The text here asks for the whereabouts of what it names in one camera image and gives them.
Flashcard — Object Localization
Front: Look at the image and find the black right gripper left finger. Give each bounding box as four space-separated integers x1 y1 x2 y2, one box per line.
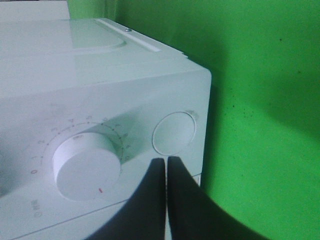
87 158 166 240

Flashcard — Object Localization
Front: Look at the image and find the round white door button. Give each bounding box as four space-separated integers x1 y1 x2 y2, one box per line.
152 111 196 156

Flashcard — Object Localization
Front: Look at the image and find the white round knob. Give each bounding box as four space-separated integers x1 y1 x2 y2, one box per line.
52 132 121 201

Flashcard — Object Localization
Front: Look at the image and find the white microwave oven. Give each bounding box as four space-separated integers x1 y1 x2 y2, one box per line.
0 0 212 240

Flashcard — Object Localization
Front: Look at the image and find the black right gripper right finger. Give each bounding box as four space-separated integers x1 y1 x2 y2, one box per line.
167 156 267 240

